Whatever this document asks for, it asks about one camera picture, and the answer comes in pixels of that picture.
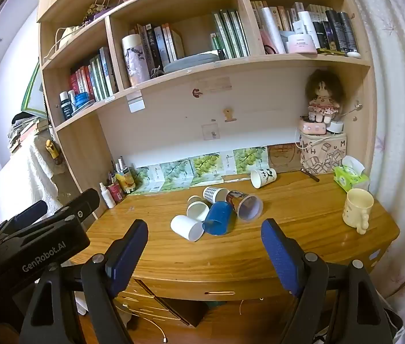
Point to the wooden wall clip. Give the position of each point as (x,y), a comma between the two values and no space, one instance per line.
(228,114)

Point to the blue plastic cup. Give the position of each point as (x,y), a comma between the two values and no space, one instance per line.
(220,216)

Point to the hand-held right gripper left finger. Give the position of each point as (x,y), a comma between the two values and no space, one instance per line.
(127,254)

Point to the row of dark books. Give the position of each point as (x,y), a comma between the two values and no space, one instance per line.
(159,44)

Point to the pale yellow mug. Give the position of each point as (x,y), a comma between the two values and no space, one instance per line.
(358,209)

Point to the white curtain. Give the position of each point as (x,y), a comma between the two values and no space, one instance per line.
(399,114)

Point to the pile of books and papers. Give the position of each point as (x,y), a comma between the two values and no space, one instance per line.
(26,129)

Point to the brown cardboard panel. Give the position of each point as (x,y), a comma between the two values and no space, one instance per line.
(284,157)

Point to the cloth doll with brown hair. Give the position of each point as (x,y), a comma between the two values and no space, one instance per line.
(322,96)

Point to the black pen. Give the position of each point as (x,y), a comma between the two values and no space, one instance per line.
(310,175)

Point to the wooden drawer cabinet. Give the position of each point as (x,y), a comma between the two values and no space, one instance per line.
(141,302)

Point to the white quilted cover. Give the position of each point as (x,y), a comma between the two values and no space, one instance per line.
(26,182)

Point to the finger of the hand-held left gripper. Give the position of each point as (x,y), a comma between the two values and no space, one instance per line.
(80,204)
(30,211)

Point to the red picture paper cup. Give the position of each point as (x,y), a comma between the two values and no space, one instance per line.
(240,200)

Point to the green tissue box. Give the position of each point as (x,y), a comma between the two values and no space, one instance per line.
(351,177)

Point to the yellow hanging figure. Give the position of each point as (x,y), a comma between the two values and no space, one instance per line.
(52,149)

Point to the grey oval case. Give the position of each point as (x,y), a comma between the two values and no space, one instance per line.
(191,61)

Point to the clear wall hook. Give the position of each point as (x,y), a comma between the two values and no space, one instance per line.
(210,132)

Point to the white tube with ink painting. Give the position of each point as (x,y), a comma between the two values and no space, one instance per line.
(135,59)

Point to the checkered paper cup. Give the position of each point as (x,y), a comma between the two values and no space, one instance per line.
(214,193)

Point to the white round device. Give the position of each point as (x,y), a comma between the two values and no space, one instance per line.
(336,126)

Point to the wooden bookshelf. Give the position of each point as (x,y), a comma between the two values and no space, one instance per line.
(173,114)

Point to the tall white bottle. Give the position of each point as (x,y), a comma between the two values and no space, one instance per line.
(273,30)

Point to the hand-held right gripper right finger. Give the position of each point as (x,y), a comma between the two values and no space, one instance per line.
(281,254)

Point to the small pink box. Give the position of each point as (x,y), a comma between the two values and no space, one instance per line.
(312,127)

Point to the black cosmetic bottle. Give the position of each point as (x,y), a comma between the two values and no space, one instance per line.
(347,30)
(333,28)

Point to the small purple gift bag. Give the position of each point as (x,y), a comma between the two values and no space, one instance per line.
(98,9)

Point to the pink cosmetic jar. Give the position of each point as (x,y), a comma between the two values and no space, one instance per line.
(301,43)

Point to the white spray bottle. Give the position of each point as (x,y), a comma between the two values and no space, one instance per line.
(106,196)

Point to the white cup with green print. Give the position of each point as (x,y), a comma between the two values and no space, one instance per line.
(265,176)

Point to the plain white paper cup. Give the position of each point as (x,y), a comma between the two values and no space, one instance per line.
(186,227)

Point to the cream cloth bag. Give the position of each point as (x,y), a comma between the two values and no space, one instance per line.
(68,36)

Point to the patterned storage box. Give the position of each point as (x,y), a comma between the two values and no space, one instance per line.
(322,152)

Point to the row of red and green books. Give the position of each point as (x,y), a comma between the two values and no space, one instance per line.
(93,75)

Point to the green framed board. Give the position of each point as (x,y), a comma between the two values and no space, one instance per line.
(32,91)

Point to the wooden desk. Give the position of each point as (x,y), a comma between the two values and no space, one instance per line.
(173,288)

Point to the blue jar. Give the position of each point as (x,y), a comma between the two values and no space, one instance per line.
(82,101)

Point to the white cup with brown inside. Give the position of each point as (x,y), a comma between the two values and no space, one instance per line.
(197,212)

